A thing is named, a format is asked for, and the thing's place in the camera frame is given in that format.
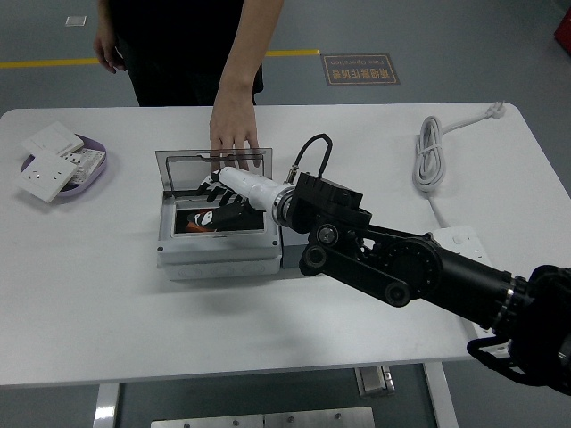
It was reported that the white printed socket panel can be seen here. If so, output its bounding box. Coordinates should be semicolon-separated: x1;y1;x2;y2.
60;147;107;186

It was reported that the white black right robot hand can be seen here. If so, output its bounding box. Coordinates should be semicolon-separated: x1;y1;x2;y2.
185;167;280;233

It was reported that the white table leg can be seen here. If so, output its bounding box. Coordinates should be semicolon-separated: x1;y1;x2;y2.
423;361;460;428
92;383;121;428

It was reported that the grey metal base plate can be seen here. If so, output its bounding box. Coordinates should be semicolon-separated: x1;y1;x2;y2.
150;406;376;428

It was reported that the person's right hand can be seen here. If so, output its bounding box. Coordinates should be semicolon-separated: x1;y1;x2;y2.
93;33;127;75

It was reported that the white socket plate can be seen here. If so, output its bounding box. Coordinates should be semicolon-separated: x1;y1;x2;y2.
12;149;79;204

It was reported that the purple tray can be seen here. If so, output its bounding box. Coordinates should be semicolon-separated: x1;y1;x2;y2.
21;133;110;205

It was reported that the red object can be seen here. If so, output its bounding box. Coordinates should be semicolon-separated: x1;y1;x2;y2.
552;8;571;50

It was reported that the grey box with clear flap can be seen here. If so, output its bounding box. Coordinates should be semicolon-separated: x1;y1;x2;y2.
154;149;283;281

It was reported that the person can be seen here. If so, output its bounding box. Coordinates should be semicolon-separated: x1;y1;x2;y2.
106;0;264;107

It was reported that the person's left hand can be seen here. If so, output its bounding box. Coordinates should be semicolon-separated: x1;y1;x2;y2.
209;95;261;173

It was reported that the grey cube with round hole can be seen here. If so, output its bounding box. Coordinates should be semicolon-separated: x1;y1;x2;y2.
279;225;313;269

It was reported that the grey metal bracket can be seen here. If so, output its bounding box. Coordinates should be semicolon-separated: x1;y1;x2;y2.
354;365;396;398

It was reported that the white switch plate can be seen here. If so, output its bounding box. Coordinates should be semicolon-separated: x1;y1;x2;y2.
21;121;86;157

